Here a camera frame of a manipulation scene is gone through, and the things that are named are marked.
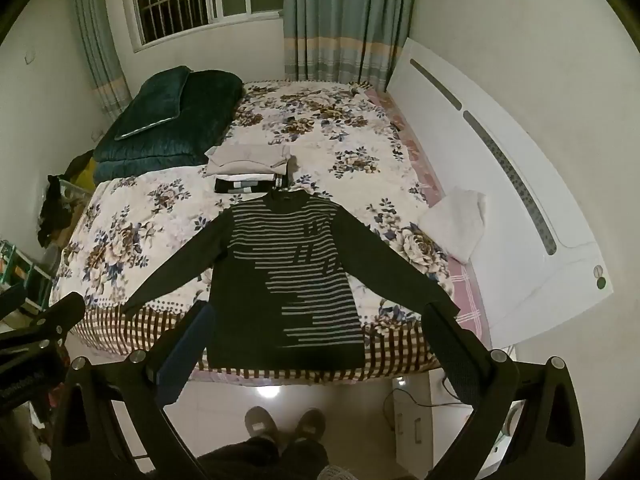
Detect dark striped sweater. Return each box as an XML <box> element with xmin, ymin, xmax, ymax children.
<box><xmin>122</xmin><ymin>191</ymin><xmax>461</xmax><ymax>372</ymax></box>

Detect green storage rack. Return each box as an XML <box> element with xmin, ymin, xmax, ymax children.
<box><xmin>0</xmin><ymin>237</ymin><xmax>53</xmax><ymax>311</ymax></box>

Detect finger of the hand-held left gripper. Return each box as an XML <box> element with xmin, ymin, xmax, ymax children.
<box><xmin>0</xmin><ymin>291</ymin><xmax>87</xmax><ymax>361</ymax></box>

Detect floral bed sheet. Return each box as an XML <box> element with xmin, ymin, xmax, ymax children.
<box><xmin>50</xmin><ymin>80</ymin><xmax>493</xmax><ymax>386</ymax></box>

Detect dark green pillow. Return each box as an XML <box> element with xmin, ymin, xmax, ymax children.
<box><xmin>114</xmin><ymin>66</ymin><xmax>193</xmax><ymax>141</ymax></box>

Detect black and white folded garment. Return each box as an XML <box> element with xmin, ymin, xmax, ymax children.
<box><xmin>214</xmin><ymin>172</ymin><xmax>296</xmax><ymax>195</ymax></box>

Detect white folded cloth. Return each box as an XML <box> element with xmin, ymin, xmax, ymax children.
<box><xmin>417</xmin><ymin>187</ymin><xmax>488</xmax><ymax>265</ymax></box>

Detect person's right shoe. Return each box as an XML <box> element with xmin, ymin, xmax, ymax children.
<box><xmin>292</xmin><ymin>408</ymin><xmax>327</xmax><ymax>443</ymax></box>

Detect pile of dark clothes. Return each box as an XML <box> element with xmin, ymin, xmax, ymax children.
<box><xmin>37</xmin><ymin>150</ymin><xmax>96</xmax><ymax>248</ymax></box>

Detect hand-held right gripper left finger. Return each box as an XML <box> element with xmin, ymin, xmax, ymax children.
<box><xmin>50</xmin><ymin>300</ymin><xmax>218</xmax><ymax>480</ymax></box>

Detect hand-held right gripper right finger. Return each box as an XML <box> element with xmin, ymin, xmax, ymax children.
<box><xmin>422</xmin><ymin>301</ymin><xmax>586</xmax><ymax>480</ymax></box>

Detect pink checked underlay sheet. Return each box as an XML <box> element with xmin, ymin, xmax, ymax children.
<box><xmin>360</xmin><ymin>87</ymin><xmax>493</xmax><ymax>351</ymax></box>

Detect dark green folded quilt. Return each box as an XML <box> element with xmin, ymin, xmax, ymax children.
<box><xmin>92</xmin><ymin>66</ymin><xmax>245</xmax><ymax>183</ymax></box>

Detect green striped curtain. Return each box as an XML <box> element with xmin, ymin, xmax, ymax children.
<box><xmin>282</xmin><ymin>0</ymin><xmax>420</xmax><ymax>93</ymax></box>
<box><xmin>70</xmin><ymin>0</ymin><xmax>133</xmax><ymax>118</ymax></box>

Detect white headboard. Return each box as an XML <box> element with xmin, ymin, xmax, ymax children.
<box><xmin>387</xmin><ymin>37</ymin><xmax>616</xmax><ymax>356</ymax></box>

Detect stack of folded clothes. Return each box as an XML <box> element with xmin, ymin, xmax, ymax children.
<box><xmin>205</xmin><ymin>144</ymin><xmax>293</xmax><ymax>178</ymax></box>

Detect black floor cable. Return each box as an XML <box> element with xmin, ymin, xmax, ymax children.
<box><xmin>382</xmin><ymin>387</ymin><xmax>463</xmax><ymax>411</ymax></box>

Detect person's dark trousers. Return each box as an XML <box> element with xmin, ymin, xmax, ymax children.
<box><xmin>197</xmin><ymin>435</ymin><xmax>331</xmax><ymax>480</ymax></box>

